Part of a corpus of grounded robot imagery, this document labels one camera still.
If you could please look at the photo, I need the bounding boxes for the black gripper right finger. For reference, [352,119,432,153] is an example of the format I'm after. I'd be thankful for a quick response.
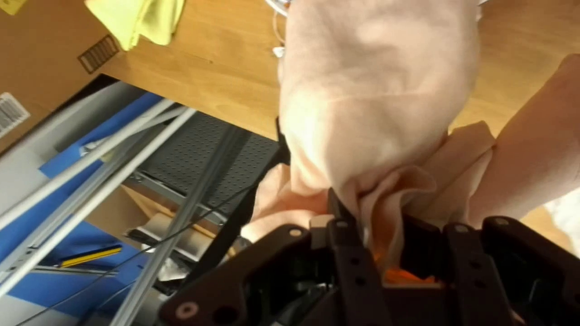
[387,213,580,326]

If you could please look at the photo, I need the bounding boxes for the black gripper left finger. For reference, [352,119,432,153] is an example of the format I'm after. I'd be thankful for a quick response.
[158,186,396,326]

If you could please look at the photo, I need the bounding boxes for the pale pink cloth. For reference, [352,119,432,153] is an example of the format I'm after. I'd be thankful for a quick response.
[242,0,580,273]

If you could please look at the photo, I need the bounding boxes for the yellow towel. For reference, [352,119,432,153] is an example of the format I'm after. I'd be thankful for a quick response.
[84,0,189,54]

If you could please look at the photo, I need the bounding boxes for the grey metal bar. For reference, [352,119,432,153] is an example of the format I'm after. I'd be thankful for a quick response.
[108,126,254,326]

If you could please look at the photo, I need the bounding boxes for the black perforated panel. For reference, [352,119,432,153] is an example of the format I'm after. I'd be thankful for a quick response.
[140,112,285,204]

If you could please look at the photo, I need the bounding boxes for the cardboard box with shipping label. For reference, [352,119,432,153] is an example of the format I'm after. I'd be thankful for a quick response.
[0,0,133,155]

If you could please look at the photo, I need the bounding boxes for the yellow handled tool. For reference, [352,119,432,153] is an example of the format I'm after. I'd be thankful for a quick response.
[55,242,124,271]

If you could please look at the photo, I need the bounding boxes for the metal rack frame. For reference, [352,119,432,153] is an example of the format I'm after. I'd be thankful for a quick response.
[0,88,169,320]

